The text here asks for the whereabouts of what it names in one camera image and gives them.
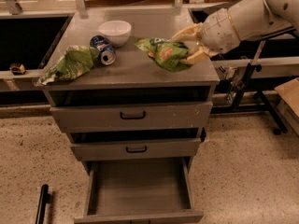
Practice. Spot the cardboard box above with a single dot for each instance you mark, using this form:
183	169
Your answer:
288	106

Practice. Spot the middle grey drawer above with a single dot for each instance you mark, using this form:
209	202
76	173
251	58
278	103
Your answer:
143	149

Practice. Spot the grey drawer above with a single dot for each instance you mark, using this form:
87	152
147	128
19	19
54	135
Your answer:
110	118
143	149
149	191

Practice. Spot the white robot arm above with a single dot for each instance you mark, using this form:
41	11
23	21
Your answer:
253	18

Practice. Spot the grey drawer cabinet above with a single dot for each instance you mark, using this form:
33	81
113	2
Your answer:
134	79

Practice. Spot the bottom grey drawer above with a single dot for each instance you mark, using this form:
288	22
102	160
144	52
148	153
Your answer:
149	191

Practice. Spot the top grey drawer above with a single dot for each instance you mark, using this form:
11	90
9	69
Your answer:
110	118

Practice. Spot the blue soda can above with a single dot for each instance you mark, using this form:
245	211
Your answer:
107	55

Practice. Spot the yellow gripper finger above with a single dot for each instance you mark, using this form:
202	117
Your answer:
189	33
203	53

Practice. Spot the black tray stand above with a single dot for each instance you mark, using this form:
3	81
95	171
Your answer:
253	69

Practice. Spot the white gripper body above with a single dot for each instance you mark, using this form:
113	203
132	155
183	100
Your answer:
219	31

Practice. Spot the black handle on floor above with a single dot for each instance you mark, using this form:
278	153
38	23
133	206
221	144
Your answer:
44	199

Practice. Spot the white bowl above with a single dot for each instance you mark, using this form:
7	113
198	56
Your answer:
116	32

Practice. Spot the crumpled green snack bag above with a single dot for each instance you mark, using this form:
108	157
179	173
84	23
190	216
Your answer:
76	61

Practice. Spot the green rice chip bag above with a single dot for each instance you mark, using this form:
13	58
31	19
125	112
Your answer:
164	53

